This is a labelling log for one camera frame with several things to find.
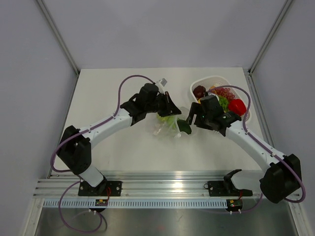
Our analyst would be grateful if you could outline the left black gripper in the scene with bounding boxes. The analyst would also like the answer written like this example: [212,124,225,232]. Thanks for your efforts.
[145,91,181,118]

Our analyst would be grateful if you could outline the light green cabbage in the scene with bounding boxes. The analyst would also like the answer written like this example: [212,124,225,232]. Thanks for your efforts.
[157,115,176,126]

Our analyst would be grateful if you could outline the clear zip top bag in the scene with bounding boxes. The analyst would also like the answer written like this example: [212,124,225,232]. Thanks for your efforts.
[145,107,198,139]

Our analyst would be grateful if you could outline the dark green avocado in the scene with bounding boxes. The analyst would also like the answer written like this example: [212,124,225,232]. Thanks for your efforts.
[177,119,192,135]

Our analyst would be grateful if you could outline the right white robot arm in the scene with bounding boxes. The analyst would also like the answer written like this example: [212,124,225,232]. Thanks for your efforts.
[187,95,306,203]

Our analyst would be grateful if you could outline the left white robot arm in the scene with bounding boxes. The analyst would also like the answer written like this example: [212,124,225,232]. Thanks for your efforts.
[56,83,182,196]

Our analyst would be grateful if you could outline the dark red apple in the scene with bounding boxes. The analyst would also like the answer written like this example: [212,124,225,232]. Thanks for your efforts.
[193,86,206,99]

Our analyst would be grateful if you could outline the white perforated plastic basket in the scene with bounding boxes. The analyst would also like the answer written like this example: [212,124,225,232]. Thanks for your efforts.
[189,76,248,119]

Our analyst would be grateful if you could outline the red bell pepper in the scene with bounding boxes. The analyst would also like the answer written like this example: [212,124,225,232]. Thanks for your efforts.
[228,99,247,116]

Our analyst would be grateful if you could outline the right small circuit board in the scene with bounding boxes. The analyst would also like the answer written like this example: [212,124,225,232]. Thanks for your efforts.
[226,199,243,210]

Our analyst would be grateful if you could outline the small circuit board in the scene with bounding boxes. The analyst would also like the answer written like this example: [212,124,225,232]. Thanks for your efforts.
[95,199,108,207]
[226,199,243,210]

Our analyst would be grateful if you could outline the left small circuit board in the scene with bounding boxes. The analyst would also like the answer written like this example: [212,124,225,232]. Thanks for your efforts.
[95,199,108,207]

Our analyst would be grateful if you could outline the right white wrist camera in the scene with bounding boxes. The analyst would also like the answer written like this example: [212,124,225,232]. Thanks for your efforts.
[207,91,219,99]

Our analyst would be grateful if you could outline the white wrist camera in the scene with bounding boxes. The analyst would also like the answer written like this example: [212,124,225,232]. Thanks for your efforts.
[155,78,167,87]
[207,91,219,99]

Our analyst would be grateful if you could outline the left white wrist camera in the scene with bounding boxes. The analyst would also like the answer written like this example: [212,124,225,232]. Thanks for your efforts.
[155,78,167,87]

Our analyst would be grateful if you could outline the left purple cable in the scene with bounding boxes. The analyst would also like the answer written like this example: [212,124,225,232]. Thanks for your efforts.
[50,75,157,233]

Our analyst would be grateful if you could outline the purple cable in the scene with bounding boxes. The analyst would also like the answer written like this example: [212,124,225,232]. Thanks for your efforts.
[208,85,307,213]
[50,75,157,233]

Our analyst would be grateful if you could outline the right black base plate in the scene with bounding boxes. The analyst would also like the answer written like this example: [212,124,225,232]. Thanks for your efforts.
[203,180,253,198]

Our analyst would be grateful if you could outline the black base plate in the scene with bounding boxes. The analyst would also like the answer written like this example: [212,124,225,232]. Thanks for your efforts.
[203,180,253,198]
[78,180,123,197]

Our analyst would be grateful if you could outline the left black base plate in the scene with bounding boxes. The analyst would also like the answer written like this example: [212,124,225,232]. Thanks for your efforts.
[78,180,123,197]

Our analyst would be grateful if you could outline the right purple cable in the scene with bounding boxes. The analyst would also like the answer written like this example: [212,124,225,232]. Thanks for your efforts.
[208,85,307,213]

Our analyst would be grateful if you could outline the aluminium mounting rail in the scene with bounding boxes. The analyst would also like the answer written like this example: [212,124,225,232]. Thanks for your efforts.
[32,171,300,198]

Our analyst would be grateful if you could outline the white slotted cable duct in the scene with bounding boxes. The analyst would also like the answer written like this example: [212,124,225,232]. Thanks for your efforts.
[43,199,227,209]

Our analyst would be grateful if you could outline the right aluminium frame post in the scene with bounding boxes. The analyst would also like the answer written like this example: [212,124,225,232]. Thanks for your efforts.
[248,0,295,76]

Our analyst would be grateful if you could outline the aluminium frame post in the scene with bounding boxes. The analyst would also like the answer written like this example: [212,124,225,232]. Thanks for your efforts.
[248,0,295,76]
[35,0,80,78]

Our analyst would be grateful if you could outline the left aluminium frame post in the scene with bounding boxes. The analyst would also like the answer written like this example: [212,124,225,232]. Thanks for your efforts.
[35,0,80,78]

